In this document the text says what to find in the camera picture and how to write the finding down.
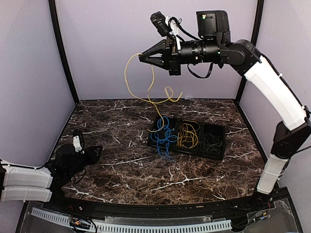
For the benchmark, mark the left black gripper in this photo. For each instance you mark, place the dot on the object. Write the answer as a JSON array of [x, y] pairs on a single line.
[[93, 157]]

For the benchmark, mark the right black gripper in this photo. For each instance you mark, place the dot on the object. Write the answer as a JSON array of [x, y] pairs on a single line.
[[174, 61]]

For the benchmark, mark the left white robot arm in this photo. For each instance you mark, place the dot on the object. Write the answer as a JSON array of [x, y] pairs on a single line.
[[26, 183]]

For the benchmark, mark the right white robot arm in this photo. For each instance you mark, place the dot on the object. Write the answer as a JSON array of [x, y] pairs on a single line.
[[248, 61]]

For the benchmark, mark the black bin near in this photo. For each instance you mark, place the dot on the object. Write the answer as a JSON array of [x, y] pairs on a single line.
[[163, 133]]

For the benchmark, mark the black bin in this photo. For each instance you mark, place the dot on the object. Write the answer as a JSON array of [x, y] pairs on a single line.
[[188, 137], [163, 133], [213, 142]]

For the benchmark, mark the black bin middle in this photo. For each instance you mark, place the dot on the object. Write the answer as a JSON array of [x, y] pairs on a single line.
[[188, 137]]

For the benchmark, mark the black bin far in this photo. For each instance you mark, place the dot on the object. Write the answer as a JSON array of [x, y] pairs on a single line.
[[213, 142]]

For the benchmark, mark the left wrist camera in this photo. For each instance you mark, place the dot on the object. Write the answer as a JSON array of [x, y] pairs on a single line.
[[78, 141]]

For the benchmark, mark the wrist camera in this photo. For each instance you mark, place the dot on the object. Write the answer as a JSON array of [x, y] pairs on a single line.
[[78, 141], [207, 25]]

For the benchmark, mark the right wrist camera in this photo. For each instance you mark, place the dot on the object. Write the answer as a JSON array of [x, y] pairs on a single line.
[[207, 25]]

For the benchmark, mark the right black corner post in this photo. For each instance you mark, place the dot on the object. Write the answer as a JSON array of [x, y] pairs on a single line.
[[254, 39]]

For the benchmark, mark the black corner post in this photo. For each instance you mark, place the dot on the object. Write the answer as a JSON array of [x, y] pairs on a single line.
[[254, 39], [61, 50]]

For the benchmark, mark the left black corner post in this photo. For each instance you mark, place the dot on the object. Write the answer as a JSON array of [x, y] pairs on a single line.
[[61, 50]]

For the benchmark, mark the white slotted cable duct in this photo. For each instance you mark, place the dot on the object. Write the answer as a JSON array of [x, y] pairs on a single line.
[[134, 225]]

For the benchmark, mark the black front rail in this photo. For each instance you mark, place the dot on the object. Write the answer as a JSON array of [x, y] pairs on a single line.
[[101, 210]]

